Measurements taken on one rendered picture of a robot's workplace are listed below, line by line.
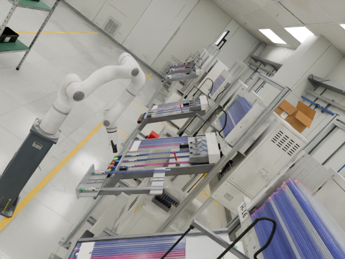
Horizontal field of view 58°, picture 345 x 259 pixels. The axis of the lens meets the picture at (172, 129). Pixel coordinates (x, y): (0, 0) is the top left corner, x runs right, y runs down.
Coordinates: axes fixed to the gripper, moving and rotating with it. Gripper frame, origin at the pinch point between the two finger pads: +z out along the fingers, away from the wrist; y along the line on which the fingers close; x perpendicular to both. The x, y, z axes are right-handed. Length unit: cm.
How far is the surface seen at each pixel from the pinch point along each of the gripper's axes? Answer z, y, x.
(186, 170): 11, 21, 54
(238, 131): -15, 23, 90
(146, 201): 39.3, 11.1, 20.8
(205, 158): 5, 17, 67
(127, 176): 12.6, 20.9, 11.6
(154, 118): 9, -124, 16
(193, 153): 3, 10, 59
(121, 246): 9, 105, 26
